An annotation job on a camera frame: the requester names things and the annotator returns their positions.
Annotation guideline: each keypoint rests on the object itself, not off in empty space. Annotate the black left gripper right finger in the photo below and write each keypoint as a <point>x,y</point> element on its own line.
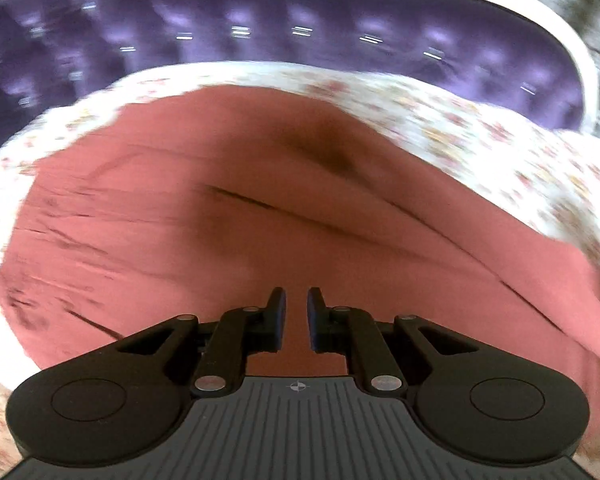
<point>478,401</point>

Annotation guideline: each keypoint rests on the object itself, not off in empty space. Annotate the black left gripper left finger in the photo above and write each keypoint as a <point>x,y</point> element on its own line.
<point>121,400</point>

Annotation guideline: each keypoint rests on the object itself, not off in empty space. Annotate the red pants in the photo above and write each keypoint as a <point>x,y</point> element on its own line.
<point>207,201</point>

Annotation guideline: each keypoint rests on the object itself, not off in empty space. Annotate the floral bed sheet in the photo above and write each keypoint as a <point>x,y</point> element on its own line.
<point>548,180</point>

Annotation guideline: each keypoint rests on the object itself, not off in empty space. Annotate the purple tufted headboard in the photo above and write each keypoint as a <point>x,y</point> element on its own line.
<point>517,54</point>

